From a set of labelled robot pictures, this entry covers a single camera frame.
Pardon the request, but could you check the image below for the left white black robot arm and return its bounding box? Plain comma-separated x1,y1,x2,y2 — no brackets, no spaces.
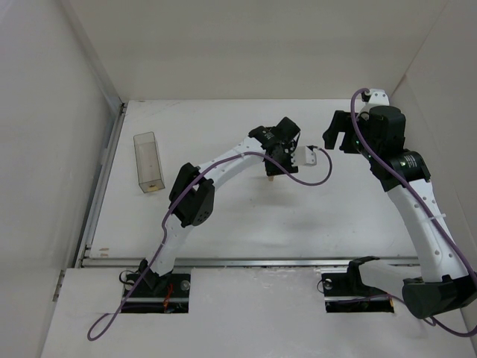
139,117,300,295

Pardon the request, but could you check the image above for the clear plastic box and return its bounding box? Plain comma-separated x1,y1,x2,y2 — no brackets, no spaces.
133,131,165,193

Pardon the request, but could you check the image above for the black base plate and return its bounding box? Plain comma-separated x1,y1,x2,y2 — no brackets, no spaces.
120,271,192,314
320,272,394,313

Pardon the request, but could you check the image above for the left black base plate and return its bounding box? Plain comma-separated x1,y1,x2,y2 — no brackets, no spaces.
120,271,192,314

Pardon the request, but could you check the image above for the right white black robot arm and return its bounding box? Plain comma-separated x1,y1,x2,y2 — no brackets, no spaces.
323,105,476,318

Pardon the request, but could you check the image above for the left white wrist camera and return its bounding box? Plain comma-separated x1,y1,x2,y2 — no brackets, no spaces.
291,146,317,167

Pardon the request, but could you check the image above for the metal rail front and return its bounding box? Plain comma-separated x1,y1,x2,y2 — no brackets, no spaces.
80,257,435,268

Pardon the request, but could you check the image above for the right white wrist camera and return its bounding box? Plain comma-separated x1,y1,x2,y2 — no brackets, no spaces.
361,89,390,110

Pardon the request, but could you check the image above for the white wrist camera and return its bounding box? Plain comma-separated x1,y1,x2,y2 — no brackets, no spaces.
361,89,390,110
291,146,317,167

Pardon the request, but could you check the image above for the purple cable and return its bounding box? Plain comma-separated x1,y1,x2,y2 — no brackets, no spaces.
350,87,477,339
86,147,333,342

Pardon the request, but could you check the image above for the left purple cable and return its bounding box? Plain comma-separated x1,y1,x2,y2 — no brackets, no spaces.
86,147,333,342

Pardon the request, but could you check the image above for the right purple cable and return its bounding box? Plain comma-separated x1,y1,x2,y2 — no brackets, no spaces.
350,87,477,339

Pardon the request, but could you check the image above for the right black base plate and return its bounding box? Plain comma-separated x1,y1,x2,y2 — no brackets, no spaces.
320,272,394,313

